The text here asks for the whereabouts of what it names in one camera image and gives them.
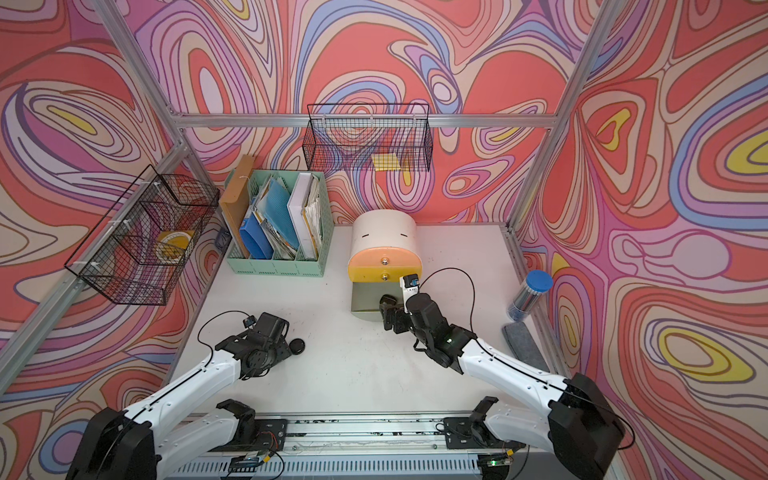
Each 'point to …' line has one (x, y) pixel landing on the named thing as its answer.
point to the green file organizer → (303, 267)
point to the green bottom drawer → (366, 297)
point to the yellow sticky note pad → (385, 162)
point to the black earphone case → (297, 346)
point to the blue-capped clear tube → (537, 282)
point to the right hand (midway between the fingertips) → (397, 310)
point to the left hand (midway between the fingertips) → (282, 353)
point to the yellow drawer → (382, 273)
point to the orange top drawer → (385, 256)
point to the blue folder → (256, 239)
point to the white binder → (296, 210)
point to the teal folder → (276, 206)
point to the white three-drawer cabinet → (384, 227)
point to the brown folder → (234, 201)
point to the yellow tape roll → (171, 245)
